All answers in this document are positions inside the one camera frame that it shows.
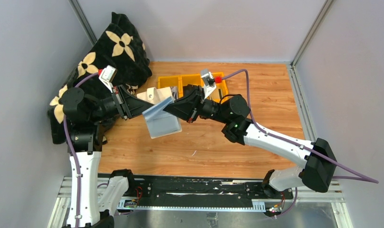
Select beige leather card holder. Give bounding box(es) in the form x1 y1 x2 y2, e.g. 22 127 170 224
136 87 182 139

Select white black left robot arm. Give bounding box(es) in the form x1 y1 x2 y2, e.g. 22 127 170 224
61 85 152 228

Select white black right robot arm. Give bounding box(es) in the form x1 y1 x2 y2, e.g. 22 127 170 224
164 86 336 197

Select card in right bin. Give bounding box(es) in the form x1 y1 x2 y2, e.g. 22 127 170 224
210 89 223 102

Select white cards in bin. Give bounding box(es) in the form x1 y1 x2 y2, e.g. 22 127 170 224
170 86 179 100

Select yellow bin middle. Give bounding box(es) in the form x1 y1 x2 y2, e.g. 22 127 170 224
178 74 204 98

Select yellow bin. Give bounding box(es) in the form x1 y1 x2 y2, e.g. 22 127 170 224
178 74 204 98
158 76 180 89
216 81 229 96

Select yellow bin right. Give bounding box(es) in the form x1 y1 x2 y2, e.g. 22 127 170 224
216 81 229 96

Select yellow bin left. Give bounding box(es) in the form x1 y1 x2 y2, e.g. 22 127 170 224
158 76 180 89

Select black floral plush blanket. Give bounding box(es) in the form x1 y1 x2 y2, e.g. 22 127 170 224
47 12 152 144

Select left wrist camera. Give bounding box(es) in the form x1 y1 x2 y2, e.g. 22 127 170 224
98 65 117 93

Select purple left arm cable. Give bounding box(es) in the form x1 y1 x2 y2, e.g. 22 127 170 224
63 72 101 228

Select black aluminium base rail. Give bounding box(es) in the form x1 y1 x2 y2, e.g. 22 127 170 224
57 174 346 218

